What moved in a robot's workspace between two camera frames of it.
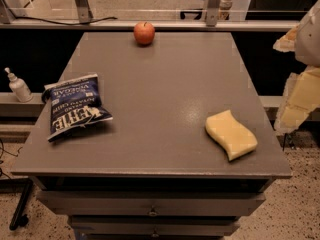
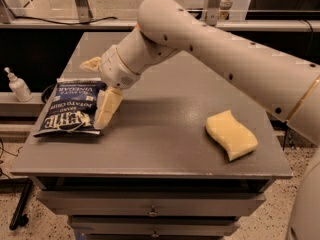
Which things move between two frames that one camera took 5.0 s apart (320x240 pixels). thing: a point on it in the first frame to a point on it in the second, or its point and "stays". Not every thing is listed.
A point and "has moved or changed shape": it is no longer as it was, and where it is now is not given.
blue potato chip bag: (75, 104) has moved or changed shape
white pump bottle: (19, 87) stays
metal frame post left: (85, 14) stays
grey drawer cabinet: (153, 171) stays
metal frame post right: (214, 1) stays
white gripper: (310, 39) to (115, 68)
